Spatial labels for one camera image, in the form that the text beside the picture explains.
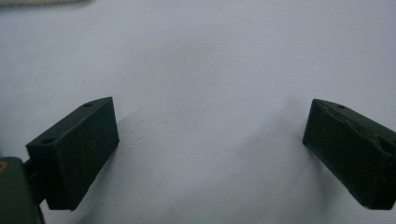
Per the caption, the white table mat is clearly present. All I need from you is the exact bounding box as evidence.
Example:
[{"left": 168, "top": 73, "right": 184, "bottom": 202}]
[{"left": 0, "top": 0, "right": 396, "bottom": 224}]

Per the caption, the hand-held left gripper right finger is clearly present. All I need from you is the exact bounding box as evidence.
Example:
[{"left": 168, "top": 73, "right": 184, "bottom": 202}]
[{"left": 302, "top": 98, "right": 396, "bottom": 211}]

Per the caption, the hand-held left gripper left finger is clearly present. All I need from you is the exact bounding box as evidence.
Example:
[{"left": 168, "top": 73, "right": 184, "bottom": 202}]
[{"left": 25, "top": 96, "right": 120, "bottom": 212}]

